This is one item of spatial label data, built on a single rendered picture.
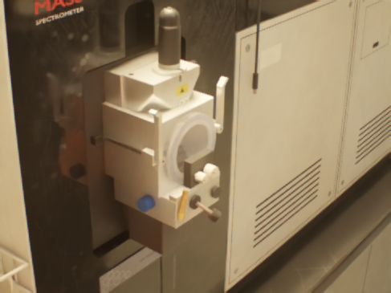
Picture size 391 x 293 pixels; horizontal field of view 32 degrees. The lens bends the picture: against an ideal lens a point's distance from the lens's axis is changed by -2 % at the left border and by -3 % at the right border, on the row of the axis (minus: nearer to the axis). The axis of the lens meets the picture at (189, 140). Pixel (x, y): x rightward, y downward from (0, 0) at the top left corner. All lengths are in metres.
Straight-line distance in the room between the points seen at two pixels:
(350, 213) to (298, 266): 0.25
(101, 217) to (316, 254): 0.67
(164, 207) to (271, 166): 0.41
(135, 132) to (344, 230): 0.83
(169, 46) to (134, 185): 0.17
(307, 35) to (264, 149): 0.21
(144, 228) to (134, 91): 0.19
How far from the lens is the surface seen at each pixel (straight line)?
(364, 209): 1.62
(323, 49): 1.24
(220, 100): 0.83
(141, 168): 0.81
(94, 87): 0.80
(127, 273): 0.96
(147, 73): 0.79
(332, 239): 1.50
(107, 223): 0.90
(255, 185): 1.16
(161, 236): 0.87
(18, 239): 0.81
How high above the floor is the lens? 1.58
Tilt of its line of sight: 27 degrees down
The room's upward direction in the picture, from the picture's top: 1 degrees clockwise
